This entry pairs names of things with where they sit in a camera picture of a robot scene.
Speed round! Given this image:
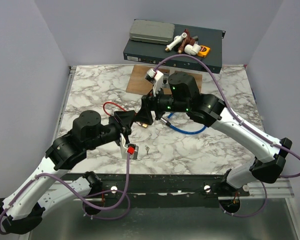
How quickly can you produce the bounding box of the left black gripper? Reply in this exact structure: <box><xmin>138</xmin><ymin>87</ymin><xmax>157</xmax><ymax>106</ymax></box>
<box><xmin>85</xmin><ymin>112</ymin><xmax>136</xmax><ymax>151</ymax></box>

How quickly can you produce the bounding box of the black mounting base plate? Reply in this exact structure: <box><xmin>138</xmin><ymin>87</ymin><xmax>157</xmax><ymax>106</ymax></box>
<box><xmin>57</xmin><ymin>172</ymin><xmax>251</xmax><ymax>210</ymax></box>

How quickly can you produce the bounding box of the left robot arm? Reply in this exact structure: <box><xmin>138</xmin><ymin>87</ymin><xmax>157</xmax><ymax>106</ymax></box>
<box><xmin>0</xmin><ymin>110</ymin><xmax>138</xmax><ymax>235</ymax></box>

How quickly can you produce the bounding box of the white pvc elbow fitting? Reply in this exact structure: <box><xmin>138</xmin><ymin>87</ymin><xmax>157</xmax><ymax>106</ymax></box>
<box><xmin>184</xmin><ymin>43</ymin><xmax>202</xmax><ymax>56</ymax></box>

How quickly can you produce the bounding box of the white pvc pipe fitting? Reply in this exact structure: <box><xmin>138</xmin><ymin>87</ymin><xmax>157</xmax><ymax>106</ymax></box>
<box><xmin>165</xmin><ymin>32</ymin><xmax>187</xmax><ymax>52</ymax></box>

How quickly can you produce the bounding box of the grey plastic tool case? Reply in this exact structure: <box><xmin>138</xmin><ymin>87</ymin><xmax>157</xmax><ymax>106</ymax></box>
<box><xmin>129</xmin><ymin>19</ymin><xmax>175</xmax><ymax>45</ymax></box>

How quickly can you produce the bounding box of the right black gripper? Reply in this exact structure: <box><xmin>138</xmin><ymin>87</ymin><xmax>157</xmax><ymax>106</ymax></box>
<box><xmin>133</xmin><ymin>83</ymin><xmax>189</xmax><ymax>126</ymax></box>

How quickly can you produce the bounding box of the metal bracket with lock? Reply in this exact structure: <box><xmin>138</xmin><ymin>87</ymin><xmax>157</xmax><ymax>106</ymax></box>
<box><xmin>162</xmin><ymin>71</ymin><xmax>170</xmax><ymax>89</ymax></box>

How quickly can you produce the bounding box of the red cable padlock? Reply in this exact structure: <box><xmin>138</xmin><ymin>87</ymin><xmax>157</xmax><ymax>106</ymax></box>
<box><xmin>102</xmin><ymin>101</ymin><xmax>127</xmax><ymax>116</ymax></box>

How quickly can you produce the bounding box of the yellow tape measure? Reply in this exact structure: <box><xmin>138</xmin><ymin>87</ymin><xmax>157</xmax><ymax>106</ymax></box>
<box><xmin>197</xmin><ymin>45</ymin><xmax>211</xmax><ymax>58</ymax></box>

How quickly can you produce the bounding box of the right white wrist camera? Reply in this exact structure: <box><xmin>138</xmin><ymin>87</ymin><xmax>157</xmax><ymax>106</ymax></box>
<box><xmin>145</xmin><ymin>68</ymin><xmax>164</xmax><ymax>97</ymax></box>

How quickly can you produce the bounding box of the brown pipe fitting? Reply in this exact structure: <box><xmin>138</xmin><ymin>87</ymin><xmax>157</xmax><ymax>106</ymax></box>
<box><xmin>177</xmin><ymin>28</ymin><xmax>196</xmax><ymax>54</ymax></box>

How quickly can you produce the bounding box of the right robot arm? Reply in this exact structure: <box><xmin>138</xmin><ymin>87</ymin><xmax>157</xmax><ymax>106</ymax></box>
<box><xmin>135</xmin><ymin>71</ymin><xmax>292</xmax><ymax>196</ymax></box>

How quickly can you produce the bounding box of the blue cable lock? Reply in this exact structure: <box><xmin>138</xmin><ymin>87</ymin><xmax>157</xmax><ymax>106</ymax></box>
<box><xmin>160</xmin><ymin>112</ymin><xmax>207</xmax><ymax>135</ymax></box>

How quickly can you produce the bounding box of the wooden base board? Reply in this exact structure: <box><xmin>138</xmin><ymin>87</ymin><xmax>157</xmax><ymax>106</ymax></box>
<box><xmin>125</xmin><ymin>65</ymin><xmax>203</xmax><ymax>96</ymax></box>

